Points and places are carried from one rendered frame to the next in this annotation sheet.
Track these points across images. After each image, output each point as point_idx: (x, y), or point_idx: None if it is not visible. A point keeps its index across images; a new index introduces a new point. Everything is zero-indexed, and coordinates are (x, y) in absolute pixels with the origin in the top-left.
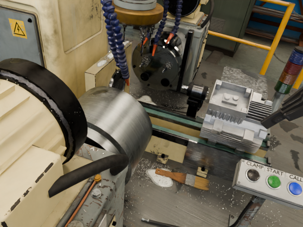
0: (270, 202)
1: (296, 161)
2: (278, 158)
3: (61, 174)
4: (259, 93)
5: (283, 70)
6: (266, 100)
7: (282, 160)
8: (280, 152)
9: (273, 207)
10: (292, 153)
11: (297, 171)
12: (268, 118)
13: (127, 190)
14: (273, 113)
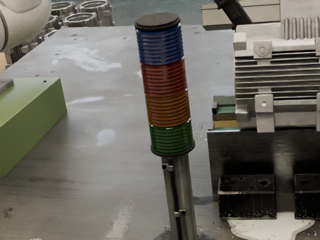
0: (198, 145)
1: (123, 215)
2: (162, 209)
3: None
4: (257, 40)
5: (187, 85)
6: (245, 34)
7: (154, 208)
8: (153, 225)
9: (195, 141)
10: (122, 229)
11: (129, 196)
12: (246, 14)
13: None
14: (240, 6)
